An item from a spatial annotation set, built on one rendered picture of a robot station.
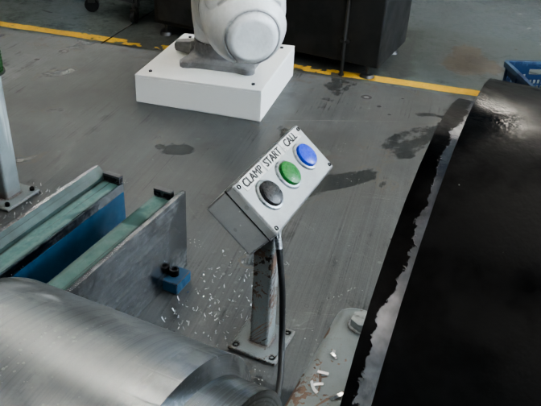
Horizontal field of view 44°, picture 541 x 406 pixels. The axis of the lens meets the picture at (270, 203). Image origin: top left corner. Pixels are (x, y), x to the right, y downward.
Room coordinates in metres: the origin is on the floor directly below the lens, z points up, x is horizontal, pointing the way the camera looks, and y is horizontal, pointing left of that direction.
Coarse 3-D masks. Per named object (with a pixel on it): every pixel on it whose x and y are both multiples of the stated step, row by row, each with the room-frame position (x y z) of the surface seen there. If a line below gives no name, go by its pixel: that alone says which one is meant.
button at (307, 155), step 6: (300, 144) 0.71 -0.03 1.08; (306, 144) 0.71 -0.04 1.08; (300, 150) 0.70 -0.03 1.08; (306, 150) 0.70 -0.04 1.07; (312, 150) 0.71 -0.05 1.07; (300, 156) 0.69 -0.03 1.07; (306, 156) 0.69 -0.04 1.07; (312, 156) 0.70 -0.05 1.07; (306, 162) 0.69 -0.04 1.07; (312, 162) 0.69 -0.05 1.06
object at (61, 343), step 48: (0, 288) 0.33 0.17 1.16; (48, 288) 0.35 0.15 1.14; (0, 336) 0.28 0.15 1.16; (48, 336) 0.28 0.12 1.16; (96, 336) 0.29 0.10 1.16; (144, 336) 0.30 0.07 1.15; (0, 384) 0.24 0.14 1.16; (48, 384) 0.24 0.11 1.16; (96, 384) 0.25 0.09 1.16; (144, 384) 0.25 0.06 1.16; (192, 384) 0.26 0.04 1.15; (240, 384) 0.28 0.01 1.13
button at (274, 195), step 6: (264, 186) 0.61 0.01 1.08; (270, 186) 0.61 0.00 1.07; (276, 186) 0.62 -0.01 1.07; (264, 192) 0.60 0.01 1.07; (270, 192) 0.61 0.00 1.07; (276, 192) 0.61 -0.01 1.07; (282, 192) 0.62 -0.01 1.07; (264, 198) 0.60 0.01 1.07; (270, 198) 0.60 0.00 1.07; (276, 198) 0.60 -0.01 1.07; (282, 198) 0.61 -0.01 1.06; (270, 204) 0.60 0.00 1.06; (276, 204) 0.60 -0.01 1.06
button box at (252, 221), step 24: (288, 144) 0.70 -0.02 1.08; (312, 144) 0.73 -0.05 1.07; (264, 168) 0.64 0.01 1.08; (312, 168) 0.69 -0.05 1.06; (240, 192) 0.59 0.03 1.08; (288, 192) 0.63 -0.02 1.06; (216, 216) 0.60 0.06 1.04; (240, 216) 0.59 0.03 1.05; (264, 216) 0.58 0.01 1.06; (288, 216) 0.60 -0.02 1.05; (240, 240) 0.59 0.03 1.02; (264, 240) 0.57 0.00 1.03
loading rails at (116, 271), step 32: (64, 192) 0.81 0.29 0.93; (96, 192) 0.83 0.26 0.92; (160, 192) 0.83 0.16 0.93; (32, 224) 0.73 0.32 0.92; (64, 224) 0.74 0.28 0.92; (96, 224) 0.80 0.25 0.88; (128, 224) 0.75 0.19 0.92; (160, 224) 0.76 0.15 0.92; (0, 256) 0.67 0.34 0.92; (32, 256) 0.68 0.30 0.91; (64, 256) 0.73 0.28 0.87; (96, 256) 0.68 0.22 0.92; (128, 256) 0.69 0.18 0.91; (160, 256) 0.76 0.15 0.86; (64, 288) 0.61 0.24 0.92; (96, 288) 0.63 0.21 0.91; (128, 288) 0.69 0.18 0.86; (160, 288) 0.75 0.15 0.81
